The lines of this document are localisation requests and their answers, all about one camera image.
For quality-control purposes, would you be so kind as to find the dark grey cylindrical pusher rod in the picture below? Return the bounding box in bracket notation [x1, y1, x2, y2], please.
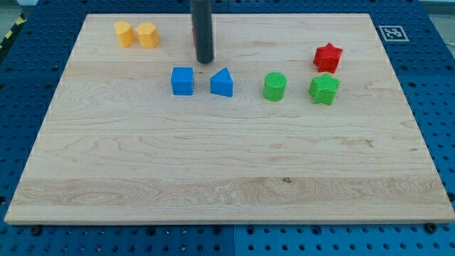
[190, 0, 214, 64]

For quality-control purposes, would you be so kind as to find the red star block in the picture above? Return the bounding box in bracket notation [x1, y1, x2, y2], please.
[313, 43, 343, 73]

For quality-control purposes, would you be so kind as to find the green star block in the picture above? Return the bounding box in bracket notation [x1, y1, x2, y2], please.
[309, 73, 341, 105]

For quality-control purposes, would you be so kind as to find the red block behind rod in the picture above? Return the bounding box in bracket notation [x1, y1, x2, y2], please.
[191, 28, 196, 49]

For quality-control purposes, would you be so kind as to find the yellow hexagon block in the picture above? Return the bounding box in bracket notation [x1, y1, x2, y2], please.
[135, 23, 159, 48]

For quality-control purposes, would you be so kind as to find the blue cube block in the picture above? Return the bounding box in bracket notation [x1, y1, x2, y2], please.
[171, 67, 194, 95]

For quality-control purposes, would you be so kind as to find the blue triangle block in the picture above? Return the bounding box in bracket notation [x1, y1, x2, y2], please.
[210, 68, 233, 97]

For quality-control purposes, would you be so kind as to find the yellow heart block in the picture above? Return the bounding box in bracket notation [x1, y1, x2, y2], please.
[114, 21, 136, 48]

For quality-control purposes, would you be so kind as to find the green cylinder block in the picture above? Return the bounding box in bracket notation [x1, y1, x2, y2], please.
[262, 72, 287, 102]

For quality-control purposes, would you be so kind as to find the light wooden board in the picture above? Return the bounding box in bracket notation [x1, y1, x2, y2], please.
[5, 14, 454, 225]

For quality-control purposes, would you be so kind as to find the white fiducial marker tag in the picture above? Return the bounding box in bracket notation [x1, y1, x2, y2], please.
[378, 25, 409, 42]

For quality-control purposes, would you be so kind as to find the black board clamp screw left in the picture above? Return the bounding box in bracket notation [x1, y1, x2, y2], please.
[30, 225, 43, 237]

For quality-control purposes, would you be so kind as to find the black board clamp screw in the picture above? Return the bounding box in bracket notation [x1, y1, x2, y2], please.
[424, 223, 438, 234]
[30, 225, 43, 237]

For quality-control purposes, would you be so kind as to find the black board clamp screw right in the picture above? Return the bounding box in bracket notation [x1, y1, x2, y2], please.
[424, 223, 438, 234]

